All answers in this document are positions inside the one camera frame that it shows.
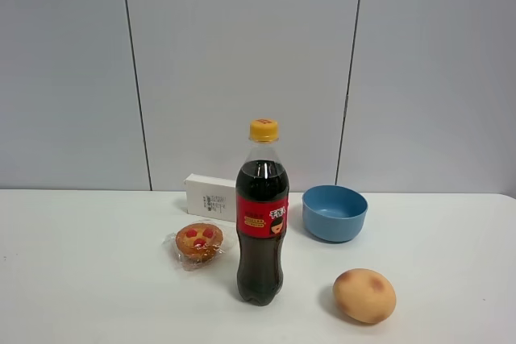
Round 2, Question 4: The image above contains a white cardboard box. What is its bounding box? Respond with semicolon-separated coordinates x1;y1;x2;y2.
184;174;236;222

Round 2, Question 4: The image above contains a cola bottle yellow cap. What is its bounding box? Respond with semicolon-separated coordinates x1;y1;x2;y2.
235;118;289;306

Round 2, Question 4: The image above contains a blue plastic bowl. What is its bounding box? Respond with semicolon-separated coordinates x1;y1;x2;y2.
302;185;368;243

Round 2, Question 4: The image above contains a wrapped fruit tart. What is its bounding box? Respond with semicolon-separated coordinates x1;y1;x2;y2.
162;219;237;271

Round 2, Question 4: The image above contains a round bread bun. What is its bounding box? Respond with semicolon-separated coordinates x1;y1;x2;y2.
332;268;397;325

